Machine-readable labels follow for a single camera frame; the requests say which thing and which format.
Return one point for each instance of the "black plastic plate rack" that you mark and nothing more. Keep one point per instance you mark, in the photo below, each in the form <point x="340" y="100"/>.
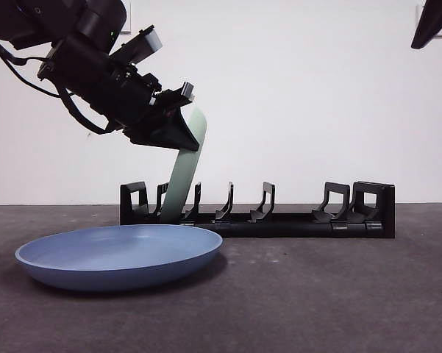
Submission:
<point x="387" y="209"/>

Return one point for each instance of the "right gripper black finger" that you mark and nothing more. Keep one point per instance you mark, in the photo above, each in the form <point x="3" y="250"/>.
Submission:
<point x="435" y="18"/>

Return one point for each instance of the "blue round plate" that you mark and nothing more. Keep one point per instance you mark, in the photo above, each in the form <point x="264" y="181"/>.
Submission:
<point x="114" y="272"/>

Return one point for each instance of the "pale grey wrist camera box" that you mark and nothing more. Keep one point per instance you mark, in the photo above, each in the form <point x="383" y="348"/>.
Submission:
<point x="152" y="41"/>

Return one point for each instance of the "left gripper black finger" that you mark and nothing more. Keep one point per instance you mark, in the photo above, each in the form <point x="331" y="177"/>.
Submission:
<point x="169" y="136"/>

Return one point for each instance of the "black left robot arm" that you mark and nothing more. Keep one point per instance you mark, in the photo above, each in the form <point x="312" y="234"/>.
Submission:
<point x="84" y="73"/>

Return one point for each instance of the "pale green round plate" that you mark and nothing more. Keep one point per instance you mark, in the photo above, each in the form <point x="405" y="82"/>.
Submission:
<point x="180" y="176"/>

